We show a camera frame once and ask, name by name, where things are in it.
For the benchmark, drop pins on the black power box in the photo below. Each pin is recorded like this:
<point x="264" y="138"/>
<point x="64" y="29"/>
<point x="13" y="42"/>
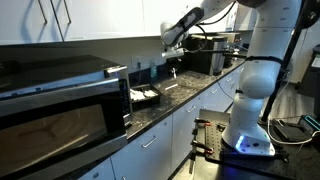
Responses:
<point x="290" y="131"/>

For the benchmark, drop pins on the clear bag of white cutlery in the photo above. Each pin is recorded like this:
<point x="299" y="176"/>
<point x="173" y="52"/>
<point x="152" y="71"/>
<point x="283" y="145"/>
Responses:
<point x="136" y="96"/>

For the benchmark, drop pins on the clear soap bottle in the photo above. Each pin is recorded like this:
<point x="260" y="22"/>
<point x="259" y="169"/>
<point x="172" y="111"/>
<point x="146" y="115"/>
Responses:
<point x="153" y="70"/>

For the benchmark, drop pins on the white lower cabinets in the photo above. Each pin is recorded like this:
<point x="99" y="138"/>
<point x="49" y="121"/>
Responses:
<point x="160" y="146"/>

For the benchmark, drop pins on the black box with white label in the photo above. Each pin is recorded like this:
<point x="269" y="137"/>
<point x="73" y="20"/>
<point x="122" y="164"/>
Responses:
<point x="311" y="76"/>

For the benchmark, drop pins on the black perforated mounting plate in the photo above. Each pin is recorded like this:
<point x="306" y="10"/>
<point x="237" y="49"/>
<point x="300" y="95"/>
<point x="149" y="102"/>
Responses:
<point x="213" y="140"/>

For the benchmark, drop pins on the black device on stand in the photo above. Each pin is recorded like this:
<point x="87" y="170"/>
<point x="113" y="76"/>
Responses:
<point x="310" y="13"/>

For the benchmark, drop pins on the black stainless microwave oven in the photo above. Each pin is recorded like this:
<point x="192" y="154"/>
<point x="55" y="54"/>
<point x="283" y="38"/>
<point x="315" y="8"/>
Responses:
<point x="60" y="116"/>

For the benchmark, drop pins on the white upper cabinets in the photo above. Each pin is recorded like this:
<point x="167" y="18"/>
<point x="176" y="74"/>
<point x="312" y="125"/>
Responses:
<point x="106" y="20"/>

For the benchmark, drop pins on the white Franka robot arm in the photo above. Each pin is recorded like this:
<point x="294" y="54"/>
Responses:
<point x="263" y="76"/>

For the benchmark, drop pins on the white wall outlet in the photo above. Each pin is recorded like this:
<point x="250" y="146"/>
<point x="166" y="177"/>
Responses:
<point x="136" y="62"/>

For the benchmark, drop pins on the dark kitchen appliance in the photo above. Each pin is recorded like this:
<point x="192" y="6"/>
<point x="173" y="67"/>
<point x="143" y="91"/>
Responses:
<point x="235" y="50"/>

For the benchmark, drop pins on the teal edged black box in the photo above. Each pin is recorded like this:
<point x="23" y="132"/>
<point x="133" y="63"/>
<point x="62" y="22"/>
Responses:
<point x="311" y="122"/>

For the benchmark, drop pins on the white cabinets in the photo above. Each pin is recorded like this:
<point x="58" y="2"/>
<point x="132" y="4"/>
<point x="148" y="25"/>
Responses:
<point x="160" y="146"/>
<point x="106" y="20"/>

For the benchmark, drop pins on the black stand pole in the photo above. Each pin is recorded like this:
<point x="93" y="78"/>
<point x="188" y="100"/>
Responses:
<point x="283" y="70"/>

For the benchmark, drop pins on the loose white wrapped cutlery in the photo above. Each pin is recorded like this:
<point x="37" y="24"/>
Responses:
<point x="151" y="94"/>

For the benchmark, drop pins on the black silver coffee machine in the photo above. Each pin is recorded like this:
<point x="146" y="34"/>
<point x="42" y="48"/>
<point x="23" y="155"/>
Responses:
<point x="206" y="55"/>

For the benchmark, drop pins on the white plastic utensil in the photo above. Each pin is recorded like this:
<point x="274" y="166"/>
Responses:
<point x="171" y="87"/>

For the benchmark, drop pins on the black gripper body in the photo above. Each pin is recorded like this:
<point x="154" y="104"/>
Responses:
<point x="174" y="62"/>

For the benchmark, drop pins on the black plastic tray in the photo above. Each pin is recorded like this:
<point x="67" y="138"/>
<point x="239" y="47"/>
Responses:
<point x="146" y="102"/>

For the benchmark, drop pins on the orange black bar clamp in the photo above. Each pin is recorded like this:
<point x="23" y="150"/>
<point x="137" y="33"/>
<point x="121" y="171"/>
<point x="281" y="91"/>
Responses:
<point x="203" y="148"/>
<point x="203" y="122"/>

